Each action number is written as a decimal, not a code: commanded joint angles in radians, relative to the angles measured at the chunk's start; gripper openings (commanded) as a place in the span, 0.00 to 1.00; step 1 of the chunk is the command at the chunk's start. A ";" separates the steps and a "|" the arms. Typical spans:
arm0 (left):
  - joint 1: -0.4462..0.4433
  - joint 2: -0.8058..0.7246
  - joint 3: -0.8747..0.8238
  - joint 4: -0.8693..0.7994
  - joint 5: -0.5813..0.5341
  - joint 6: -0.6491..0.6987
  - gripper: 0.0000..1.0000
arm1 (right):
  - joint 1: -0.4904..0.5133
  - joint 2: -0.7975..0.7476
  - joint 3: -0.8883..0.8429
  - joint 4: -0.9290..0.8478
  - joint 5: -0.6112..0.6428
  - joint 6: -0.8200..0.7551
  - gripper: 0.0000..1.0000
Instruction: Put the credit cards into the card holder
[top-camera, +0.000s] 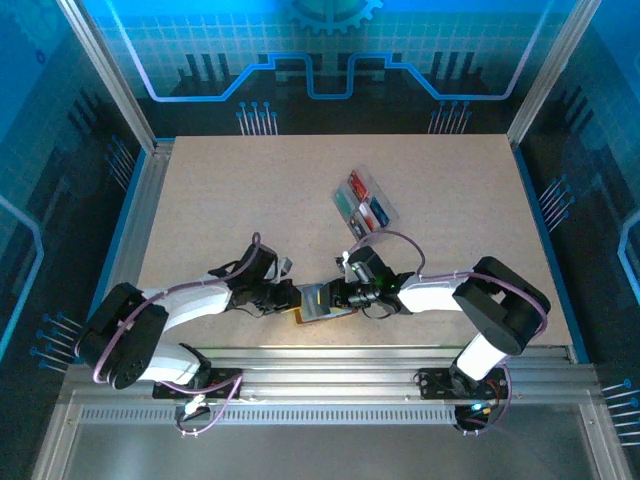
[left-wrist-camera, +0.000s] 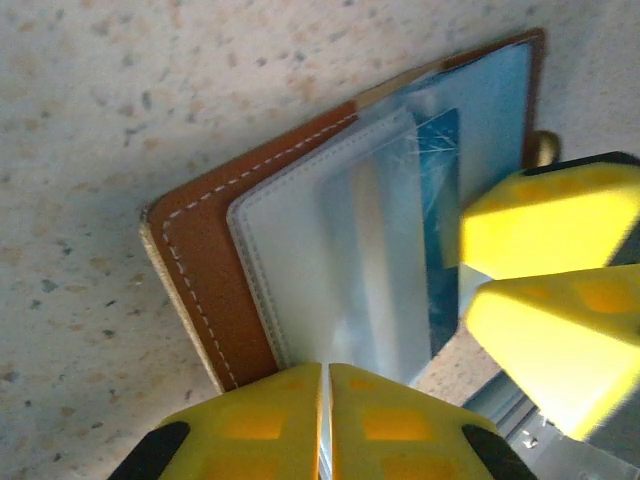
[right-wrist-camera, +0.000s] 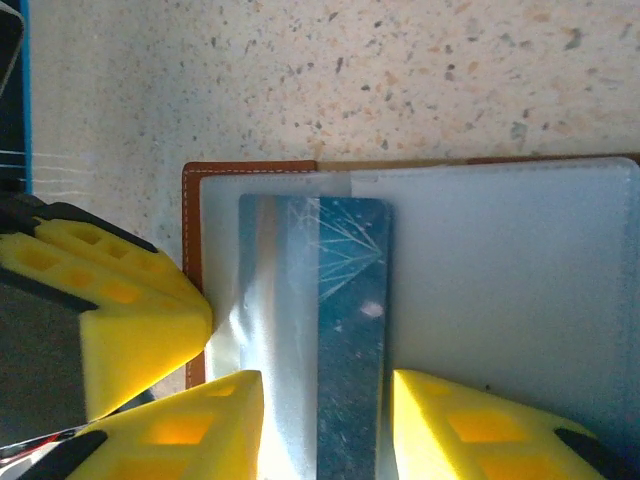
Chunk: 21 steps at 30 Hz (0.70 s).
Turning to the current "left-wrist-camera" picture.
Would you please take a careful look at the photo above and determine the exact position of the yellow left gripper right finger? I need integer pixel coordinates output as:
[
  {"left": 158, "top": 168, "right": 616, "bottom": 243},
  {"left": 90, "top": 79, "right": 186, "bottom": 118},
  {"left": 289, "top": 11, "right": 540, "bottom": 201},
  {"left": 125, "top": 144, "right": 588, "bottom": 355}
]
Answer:
[{"left": 327, "top": 362, "right": 539, "bottom": 480}]

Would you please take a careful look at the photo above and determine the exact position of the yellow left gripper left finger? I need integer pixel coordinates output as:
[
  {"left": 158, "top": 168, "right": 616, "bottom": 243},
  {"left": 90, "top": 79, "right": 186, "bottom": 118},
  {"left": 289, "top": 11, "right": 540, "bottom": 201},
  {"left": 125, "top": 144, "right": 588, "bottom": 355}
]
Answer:
[{"left": 107, "top": 362, "right": 324, "bottom": 480}]

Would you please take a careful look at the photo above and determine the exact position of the blue starburst credit card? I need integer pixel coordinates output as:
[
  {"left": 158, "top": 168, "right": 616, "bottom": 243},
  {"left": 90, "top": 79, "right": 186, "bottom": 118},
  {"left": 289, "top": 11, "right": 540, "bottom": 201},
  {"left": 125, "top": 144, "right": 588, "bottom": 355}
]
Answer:
[{"left": 413, "top": 107, "right": 462, "bottom": 359}]

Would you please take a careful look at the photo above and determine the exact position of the brown leather card holder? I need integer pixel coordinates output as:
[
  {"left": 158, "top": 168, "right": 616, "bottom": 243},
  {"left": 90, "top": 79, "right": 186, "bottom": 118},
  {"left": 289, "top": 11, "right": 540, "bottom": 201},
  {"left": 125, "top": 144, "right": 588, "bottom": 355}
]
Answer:
[{"left": 138, "top": 27, "right": 562, "bottom": 394}]

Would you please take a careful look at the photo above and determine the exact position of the aluminium front rail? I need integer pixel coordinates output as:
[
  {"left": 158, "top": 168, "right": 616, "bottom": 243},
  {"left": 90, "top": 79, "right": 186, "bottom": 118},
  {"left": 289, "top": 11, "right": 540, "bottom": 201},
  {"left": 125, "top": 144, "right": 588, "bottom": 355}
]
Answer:
[{"left": 460, "top": 372, "right": 640, "bottom": 480}]

